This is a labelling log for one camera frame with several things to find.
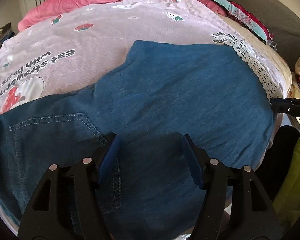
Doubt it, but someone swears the blue denim pants lace hem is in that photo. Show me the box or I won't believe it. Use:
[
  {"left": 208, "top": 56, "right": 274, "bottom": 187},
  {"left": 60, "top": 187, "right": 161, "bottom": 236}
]
[{"left": 0, "top": 41, "right": 276, "bottom": 239}]

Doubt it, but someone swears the grey upholstered headboard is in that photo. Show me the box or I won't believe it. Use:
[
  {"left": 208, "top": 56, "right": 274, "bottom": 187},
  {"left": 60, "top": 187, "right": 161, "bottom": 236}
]
[{"left": 228, "top": 0, "right": 300, "bottom": 70}]

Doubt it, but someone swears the olive green jacket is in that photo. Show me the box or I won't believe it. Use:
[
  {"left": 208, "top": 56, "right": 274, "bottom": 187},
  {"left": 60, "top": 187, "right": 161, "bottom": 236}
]
[{"left": 273, "top": 138, "right": 300, "bottom": 230}]

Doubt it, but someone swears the clothes pile on chair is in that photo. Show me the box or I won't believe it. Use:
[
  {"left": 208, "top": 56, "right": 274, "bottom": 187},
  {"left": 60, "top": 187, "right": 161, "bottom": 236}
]
[{"left": 0, "top": 22, "right": 15, "bottom": 48}]

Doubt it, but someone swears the pink strawberry print quilt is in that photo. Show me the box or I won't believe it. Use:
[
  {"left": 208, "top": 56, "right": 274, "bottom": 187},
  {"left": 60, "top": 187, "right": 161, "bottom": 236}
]
[{"left": 0, "top": 0, "right": 291, "bottom": 235}]

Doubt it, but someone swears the beige bed sheet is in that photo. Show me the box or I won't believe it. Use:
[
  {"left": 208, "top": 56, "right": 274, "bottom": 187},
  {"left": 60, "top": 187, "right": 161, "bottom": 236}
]
[{"left": 214, "top": 15, "right": 293, "bottom": 99}]

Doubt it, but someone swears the floral teal red pillow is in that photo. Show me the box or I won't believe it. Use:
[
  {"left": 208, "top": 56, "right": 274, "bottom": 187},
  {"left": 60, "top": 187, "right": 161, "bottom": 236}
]
[{"left": 212, "top": 0, "right": 277, "bottom": 51}]

